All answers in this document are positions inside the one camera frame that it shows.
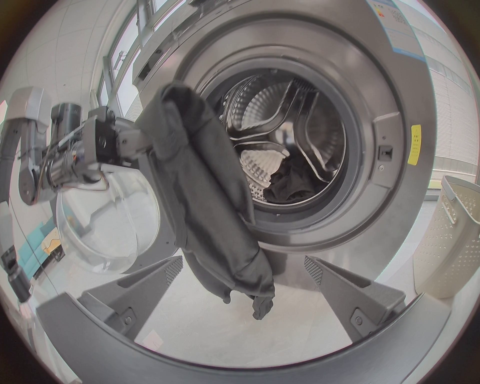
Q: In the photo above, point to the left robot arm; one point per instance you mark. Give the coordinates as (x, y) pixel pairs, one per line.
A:
(56, 165)

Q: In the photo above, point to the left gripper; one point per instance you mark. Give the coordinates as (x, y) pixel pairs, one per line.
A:
(101, 140)

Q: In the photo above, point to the grey washing machine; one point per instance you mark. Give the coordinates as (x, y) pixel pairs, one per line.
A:
(375, 93)

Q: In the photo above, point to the cream laundry basket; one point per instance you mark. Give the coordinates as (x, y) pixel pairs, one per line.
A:
(446, 243)

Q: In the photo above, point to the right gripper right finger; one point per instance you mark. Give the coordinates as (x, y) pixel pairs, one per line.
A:
(360, 300)

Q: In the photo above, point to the dark grey garment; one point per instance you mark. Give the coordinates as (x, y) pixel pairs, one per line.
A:
(202, 180)

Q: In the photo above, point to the black garment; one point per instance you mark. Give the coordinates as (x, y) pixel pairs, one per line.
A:
(290, 185)

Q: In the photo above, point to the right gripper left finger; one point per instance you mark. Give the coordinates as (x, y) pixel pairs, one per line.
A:
(127, 300)

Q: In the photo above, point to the window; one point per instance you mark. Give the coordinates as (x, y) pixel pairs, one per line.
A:
(123, 56)

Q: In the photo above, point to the washing machine door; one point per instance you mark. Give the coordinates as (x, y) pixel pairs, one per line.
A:
(101, 225)

